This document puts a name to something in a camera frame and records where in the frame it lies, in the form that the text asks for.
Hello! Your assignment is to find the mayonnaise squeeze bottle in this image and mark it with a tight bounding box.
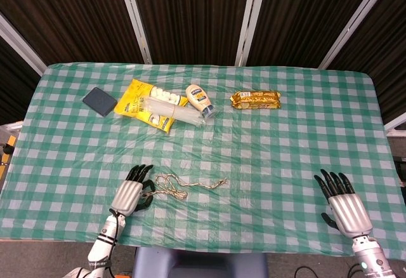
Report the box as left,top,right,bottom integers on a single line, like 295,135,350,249
185,84,216,121

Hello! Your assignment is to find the yellow snack bag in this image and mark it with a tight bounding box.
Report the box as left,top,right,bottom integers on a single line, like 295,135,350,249
114,78,190,134

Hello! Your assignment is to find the white partition frame post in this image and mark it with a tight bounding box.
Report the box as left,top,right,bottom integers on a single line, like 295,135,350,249
0,13,48,76
115,0,154,65
318,0,398,69
235,0,270,67

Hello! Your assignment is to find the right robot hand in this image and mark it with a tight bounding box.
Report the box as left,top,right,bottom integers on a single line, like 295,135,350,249
313,169,374,238

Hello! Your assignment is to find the gold cookie package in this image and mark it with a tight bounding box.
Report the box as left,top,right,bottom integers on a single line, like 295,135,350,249
230,90,282,110

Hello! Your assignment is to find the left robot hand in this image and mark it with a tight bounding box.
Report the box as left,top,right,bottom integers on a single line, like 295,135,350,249
110,164,156,217

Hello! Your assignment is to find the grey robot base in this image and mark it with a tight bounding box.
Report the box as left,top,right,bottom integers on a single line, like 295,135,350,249
132,246,268,278

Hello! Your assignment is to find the green checkered tablecloth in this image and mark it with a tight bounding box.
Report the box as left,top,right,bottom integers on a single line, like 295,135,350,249
0,62,406,259

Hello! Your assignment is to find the black floor cable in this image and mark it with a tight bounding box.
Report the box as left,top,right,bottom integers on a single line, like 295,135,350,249
293,265,321,278

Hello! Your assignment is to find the beige braided rope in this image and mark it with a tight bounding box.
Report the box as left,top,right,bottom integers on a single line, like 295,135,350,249
154,174,229,202

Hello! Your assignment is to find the dark blue square pad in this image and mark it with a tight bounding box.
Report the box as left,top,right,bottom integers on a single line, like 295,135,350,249
82,87,117,118

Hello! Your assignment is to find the clear plastic cup stack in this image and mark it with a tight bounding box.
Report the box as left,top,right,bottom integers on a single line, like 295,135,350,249
141,96,207,129

